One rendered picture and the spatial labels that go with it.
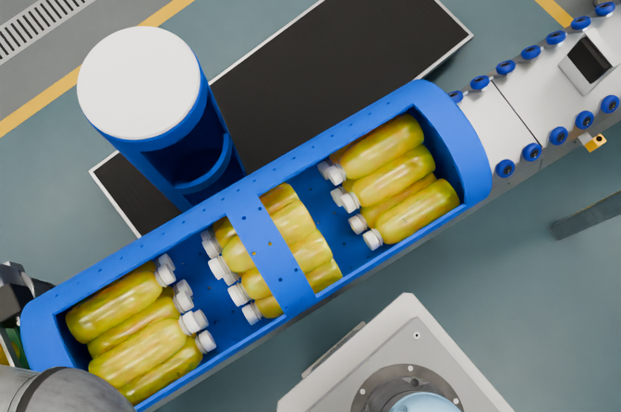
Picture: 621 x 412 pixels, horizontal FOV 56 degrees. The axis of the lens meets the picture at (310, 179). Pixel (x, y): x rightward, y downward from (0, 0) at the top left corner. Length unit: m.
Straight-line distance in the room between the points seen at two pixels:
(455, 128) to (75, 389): 0.76
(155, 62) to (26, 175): 1.31
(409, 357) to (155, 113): 0.75
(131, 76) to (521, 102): 0.92
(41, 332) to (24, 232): 1.45
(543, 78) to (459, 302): 1.04
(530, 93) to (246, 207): 0.79
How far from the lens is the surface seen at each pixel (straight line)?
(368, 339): 1.10
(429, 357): 1.05
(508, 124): 1.48
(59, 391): 0.68
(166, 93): 1.37
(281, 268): 1.04
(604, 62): 1.45
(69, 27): 2.81
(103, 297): 1.18
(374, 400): 0.99
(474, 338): 2.32
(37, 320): 1.14
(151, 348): 1.14
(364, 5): 2.48
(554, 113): 1.53
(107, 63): 1.44
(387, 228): 1.19
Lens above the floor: 2.24
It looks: 74 degrees down
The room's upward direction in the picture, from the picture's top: 3 degrees counter-clockwise
